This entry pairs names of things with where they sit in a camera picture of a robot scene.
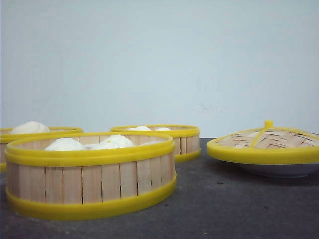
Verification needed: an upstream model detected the woven bamboo steamer lid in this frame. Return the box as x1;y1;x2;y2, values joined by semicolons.
207;120;319;165

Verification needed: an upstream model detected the steamer basket single bun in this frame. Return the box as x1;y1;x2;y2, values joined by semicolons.
0;127;83;172

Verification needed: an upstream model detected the white bun back right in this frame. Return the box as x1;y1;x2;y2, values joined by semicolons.
156;127;172;131

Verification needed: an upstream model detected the white bun back left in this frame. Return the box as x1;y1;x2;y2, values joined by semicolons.
127;125;151;131

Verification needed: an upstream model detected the white bun front right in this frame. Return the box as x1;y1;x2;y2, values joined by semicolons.
90;134;135;150

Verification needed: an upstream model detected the white bun front left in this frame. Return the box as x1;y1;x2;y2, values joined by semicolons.
44;138;85;151

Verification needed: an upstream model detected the front bamboo steamer basket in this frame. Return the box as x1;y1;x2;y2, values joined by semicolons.
4;131;177;221

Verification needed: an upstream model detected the large white bun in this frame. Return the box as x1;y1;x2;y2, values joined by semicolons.
10;121;50;134

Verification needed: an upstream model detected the white plate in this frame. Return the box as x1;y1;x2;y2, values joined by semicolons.
227;162;319;178

